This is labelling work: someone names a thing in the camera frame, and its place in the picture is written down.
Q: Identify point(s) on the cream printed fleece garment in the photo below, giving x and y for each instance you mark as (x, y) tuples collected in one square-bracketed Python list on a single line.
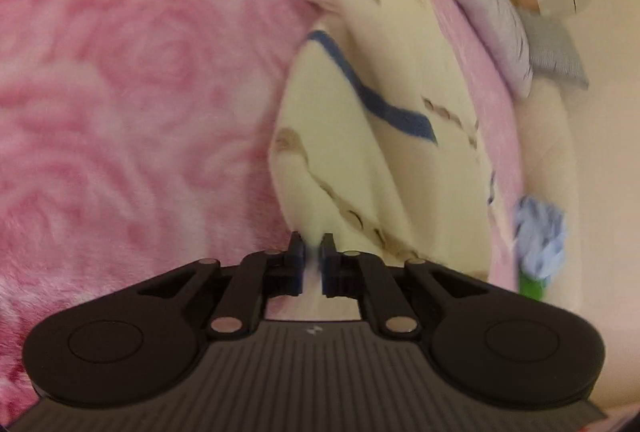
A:
[(390, 62)]

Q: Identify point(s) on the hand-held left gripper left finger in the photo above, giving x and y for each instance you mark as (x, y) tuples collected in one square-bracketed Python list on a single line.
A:
[(298, 264)]

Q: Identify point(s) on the blue and green cloth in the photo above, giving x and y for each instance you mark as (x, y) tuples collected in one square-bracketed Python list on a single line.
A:
[(542, 237)]

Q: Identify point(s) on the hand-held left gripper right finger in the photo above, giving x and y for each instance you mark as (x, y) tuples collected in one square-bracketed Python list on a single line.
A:
[(328, 268)]

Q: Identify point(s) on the pink rose blanket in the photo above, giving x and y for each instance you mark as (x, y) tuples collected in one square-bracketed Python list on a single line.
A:
[(125, 112)]

